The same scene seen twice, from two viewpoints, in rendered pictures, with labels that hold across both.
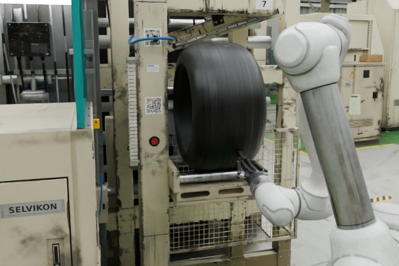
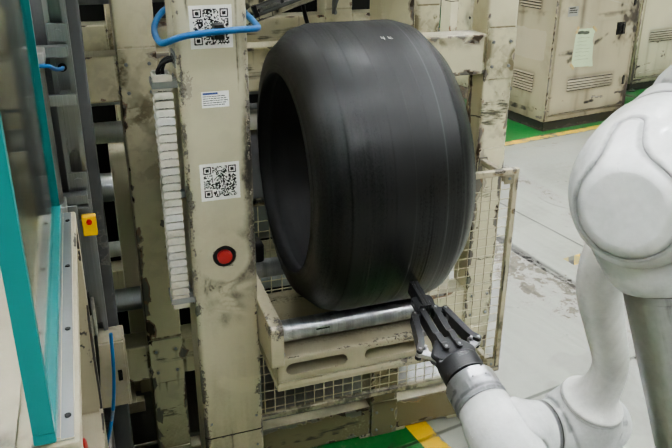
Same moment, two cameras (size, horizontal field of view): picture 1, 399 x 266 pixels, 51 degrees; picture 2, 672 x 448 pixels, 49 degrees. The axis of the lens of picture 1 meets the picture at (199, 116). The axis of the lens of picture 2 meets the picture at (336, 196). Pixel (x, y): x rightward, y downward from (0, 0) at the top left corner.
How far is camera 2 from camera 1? 0.55 m
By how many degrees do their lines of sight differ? 14
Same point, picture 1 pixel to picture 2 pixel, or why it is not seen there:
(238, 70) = (416, 108)
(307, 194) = (578, 420)
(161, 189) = (242, 348)
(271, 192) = (503, 425)
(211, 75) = (354, 126)
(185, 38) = not seen: outside the picture
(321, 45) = not seen: outside the picture
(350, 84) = (578, 8)
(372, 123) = (611, 82)
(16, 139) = not seen: outside the picture
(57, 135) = not seen: outside the picture
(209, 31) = not seen: outside the picture
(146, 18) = not seen: outside the picture
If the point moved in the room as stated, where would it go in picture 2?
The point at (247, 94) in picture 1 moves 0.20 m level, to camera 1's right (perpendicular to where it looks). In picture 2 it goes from (438, 166) to (548, 164)
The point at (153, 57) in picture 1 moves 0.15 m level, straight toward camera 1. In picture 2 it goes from (215, 73) to (218, 94)
